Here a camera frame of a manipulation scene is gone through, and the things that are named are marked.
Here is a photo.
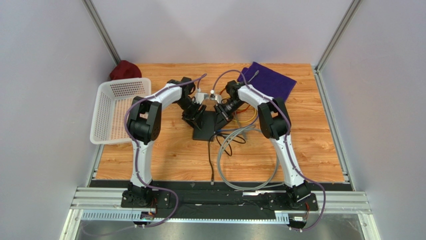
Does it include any grey network cable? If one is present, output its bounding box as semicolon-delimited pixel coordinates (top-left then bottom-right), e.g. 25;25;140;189
216;69;286;192

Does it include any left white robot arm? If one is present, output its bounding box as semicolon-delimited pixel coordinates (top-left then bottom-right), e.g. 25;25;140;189
121;77;205;208

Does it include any black network cable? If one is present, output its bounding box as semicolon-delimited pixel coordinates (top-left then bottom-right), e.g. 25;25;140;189
207;132;247;186

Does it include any dark red cloth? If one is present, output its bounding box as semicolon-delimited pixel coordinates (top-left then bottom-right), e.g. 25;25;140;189
109;60;142;81

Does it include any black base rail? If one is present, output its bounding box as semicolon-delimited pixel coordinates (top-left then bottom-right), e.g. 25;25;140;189
120;180;320;220

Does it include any black network switch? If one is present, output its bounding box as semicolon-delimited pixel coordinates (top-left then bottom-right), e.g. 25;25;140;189
192;111;222;142

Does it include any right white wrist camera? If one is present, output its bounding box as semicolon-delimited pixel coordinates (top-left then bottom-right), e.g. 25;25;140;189
208;89;223;104

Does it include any blue network cable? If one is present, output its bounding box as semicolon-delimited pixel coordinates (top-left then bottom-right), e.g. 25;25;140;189
214;118;260;135

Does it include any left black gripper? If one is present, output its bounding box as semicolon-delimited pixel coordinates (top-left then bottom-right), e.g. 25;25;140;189
176;98;207;131

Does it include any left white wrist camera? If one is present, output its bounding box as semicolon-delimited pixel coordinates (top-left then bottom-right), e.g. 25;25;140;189
194;92;211;104

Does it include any aluminium frame rail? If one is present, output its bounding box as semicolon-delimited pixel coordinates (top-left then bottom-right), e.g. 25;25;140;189
70;187;372;224

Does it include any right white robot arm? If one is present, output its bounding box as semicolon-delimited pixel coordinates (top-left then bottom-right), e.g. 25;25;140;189
225;80;314;209

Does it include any orange network cable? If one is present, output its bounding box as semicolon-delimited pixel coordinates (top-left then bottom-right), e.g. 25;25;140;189
219;88;252;115

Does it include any white plastic basket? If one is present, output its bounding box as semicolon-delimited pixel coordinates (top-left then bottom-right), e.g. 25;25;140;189
89;77;152;145

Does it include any purple cloth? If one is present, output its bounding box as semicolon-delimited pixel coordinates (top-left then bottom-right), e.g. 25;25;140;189
236;62;297;102

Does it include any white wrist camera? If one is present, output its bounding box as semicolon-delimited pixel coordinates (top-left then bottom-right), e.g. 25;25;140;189
208;89;223;104
194;92;211;104

